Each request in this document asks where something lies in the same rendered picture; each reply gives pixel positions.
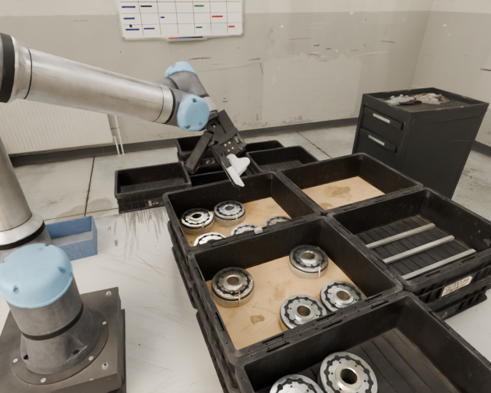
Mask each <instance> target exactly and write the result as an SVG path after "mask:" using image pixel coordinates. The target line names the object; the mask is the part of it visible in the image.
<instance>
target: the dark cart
mask: <svg viewBox="0 0 491 393"><path fill-rule="evenodd" d="M421 93H426V94H435V95H440V94H442V95H443V96H444V97H445V98H447V99H448V100H449V101H450V102H445V103H440V104H427V103H414V104H396V105H393V104H390V103H387V102H385V101H389V100H390V97H391V96H395V97H399V96H398V95H399V94H403V97H405V96H406V95H408V97H412V96H414V95H417V94H419V95H420V94H421ZM488 107H489V103H487V102H484V101H480V100H476V99H473V98H470V97H466V96H462V95H460V94H455V93H451V92H449V91H445V90H441V89H438V88H435V87H427V88H418V89H409V90H393V91H384V92H376V93H367V94H362V103H361V107H360V111H359V119H358V123H357V128H356V132H355V140H354V144H353V148H352V153H351V154H356V153H366V154H368V155H370V156H371V157H373V158H375V159H377V160H379V161H381V162H383V163H384V164H386V165H389V166H390V167H392V168H394V169H396V170H398V171H399V172H401V173H403V174H405V175H406V176H408V177H410V178H412V179H414V180H416V181H417V182H420V183H421V184H423V187H428V188H430V189H433V190H434V191H436V192H438V193H440V194H442V195H443V196H445V197H447V198H449V199H452V197H453V195H454V191H455V189H456V187H457V184H458V181H459V179H460V177H461V173H462V172H463V169H464V167H465V164H466V161H467V160H468V156H469V154H470V151H471V149H472V146H473V143H474V142H475V138H476V136H477V134H478V131H479V128H480V126H481V124H482V120H483V118H484V116H485V113H486V110H487V108H488Z"/></svg>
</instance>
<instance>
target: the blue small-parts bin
mask: <svg viewBox="0 0 491 393"><path fill-rule="evenodd" d="M46 228H47V230H48V233H49V236H50V237H51V241H52V242H53V243H54V245H55V246H57V247H59V248H60V249H62V250H63V251H64V252H65V254H66V255H67V257H68V258H69V260H70V261H72V260H78V259H82V258H85V257H92V256H95V255H97V227H96V224H95V221H94V217H93V215H90V216H86V217H81V218H74V219H70V220H66V221H59V222H55V223H51V224H46Z"/></svg>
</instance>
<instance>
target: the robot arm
mask: <svg viewBox="0 0 491 393"><path fill-rule="evenodd" d="M17 98H19V99H24V100H29V101H37V102H42V103H46V104H55V105H59V106H64V107H69V108H77V109H81V110H86V111H91V112H99V113H104V114H108V115H117V116H121V117H126V118H131V119H139V120H143V121H148V122H156V123H160V124H165V125H170V126H177V127H180V128H181V129H183V130H185V131H187V130H188V131H190V132H197V131H203V130H205V129H206V130H205V131H204V132H203V135H202V136H201V137H200V140H199V142H198V143H197V145H196V147H195V148H194V150H193V152H192V153H191V155H190V157H189V158H188V159H187V160H186V162H185V164H184V169H185V170H186V171H187V172H189V173H191V174H194V173H195V172H196V171H197V170H198V168H199V166H200V162H201V161H202V160H203V157H204V155H205V154H206V152H207V150H208V148H210V149H211V150H212V152H213V154H214V156H215V158H216V159H217V161H218V162H219V164H221V165H222V167H223V169H224V170H225V172H226V173H227V175H228V178H229V179H230V180H231V182H232V184H233V185H234V186H235V187H237V188H239V189H241V186H242V187H243V186H245V185H244V184H243V182H242V180H241V179H240V177H239V176H240V175H241V174H242V173H243V172H244V171H245V170H246V167H247V166H248V165H249V163H250V160H249V159H248V158H237V157H236V156H238V155H240V153H241V152H243V151H244V150H245V149H246V148H245V146H247V144H246V142H245V141H244V139H243V138H242V135H241V134H240V132H239V131H238V129H237V128H235V126H234V124H233V123H232V121H231V120H230V118H229V116H228V114H227V112H226V111H225V110H224V109H223V110H222V111H220V112H218V110H217V107H216V106H215V104H214V103H213V101H212V99H211V98H210V96H209V94H208V93H207V91H206V89H205V88H204V86H203V84H202V83H201V81H200V79H199V77H198V75H197V74H196V72H195V71H194V69H193V68H192V67H191V65H190V64H189V63H188V62H176V63H175V64H174V65H171V66H170V67H169V68H168V69H167V70H166V72H165V74H164V79H161V80H156V81H154V82H147V81H144V80H139V79H137V78H133V77H130V76H125V75H122V74H119V73H114V72H112V71H108V70H105V69H100V68H97V67H94V66H91V65H86V64H83V63H80V62H75V61H73V60H69V59H67V58H61V57H58V56H55V55H50V54H48V53H44V52H42V51H36V50H33V49H30V48H25V47H23V46H21V45H19V43H18V42H17V41H16V39H15V38H14V37H13V36H10V35H8V34H3V33H0V102H2V103H7V104H8V103H10V102H12V101H14V100H15V99H17ZM213 126H215V127H213ZM237 133H238V134H239V135H240V137H241V138H242V141H243V142H242V141H241V140H240V139H239V138H238V135H237ZM0 293H1V294H2V296H3V298H4V299H5V301H6V302H7V304H8V306H9V309H10V310H11V312H12V315H13V317H14V319H15V321H16V323H17V325H18V327H19V329H20V331H21V344H20V355H21V358H22V361H23V363H24V365H25V366H26V368H27V369H28V370H30V371H31V372H33V373H36V374H56V373H59V372H62V371H64V370H67V369H69V368H71V367H73V366H75V365H76V364H77V363H79V362H80V361H82V360H83V359H84V358H85V357H87V356H88V355H89V353H90V352H91V351H92V350H93V348H94V346H95V345H96V344H97V341H98V339H99V335H100V328H99V324H98V322H97V318H96V317H95V316H94V315H93V314H92V313H91V312H90V311H89V310H88V309H87V308H86V307H85V306H84V305H83V302H82V300H81V297H80V294H79V289H78V287H77V284H76V280H75V277H74V274H73V269H72V264H71V262H70V260H69V258H68V257H67V255H66V254H65V252H64V251H63V250H62V249H60V248H59V247H57V246H55V245H54V243H53V242H52V241H51V237H50V236H49V233H48V230H47V228H46V225H45V223H44V220H43V218H42V216H41V215H40V214H38V213H37V212H33V211H31V210H30V207H29V205H28V203H27V201H26V197H25V195H24V193H23V190H22V188H21V185H20V184H19V180H18V179H17V176H16V173H15V171H14V168H13V166H12V163H11V161H10V159H9V156H8V154H7V151H6V149H5V146H4V144H3V142H2V138H1V137H0Z"/></svg>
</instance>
